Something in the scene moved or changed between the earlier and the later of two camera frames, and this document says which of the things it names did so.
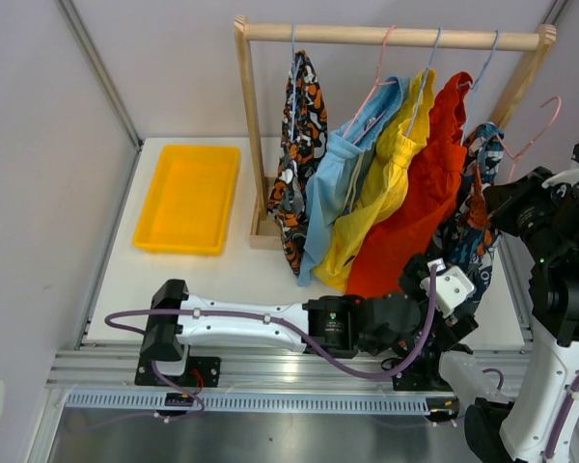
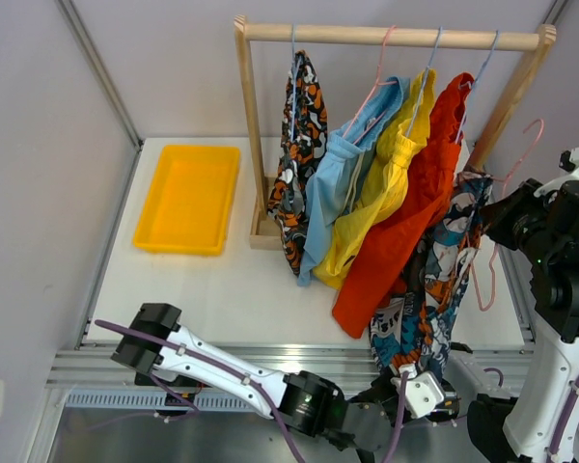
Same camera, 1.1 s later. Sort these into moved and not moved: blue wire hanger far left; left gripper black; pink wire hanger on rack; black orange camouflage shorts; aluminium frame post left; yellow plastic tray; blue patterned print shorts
Moved: blue patterned print shorts; left gripper black
Not moved: black orange camouflage shorts; pink wire hanger on rack; aluminium frame post left; blue wire hanger far left; yellow plastic tray
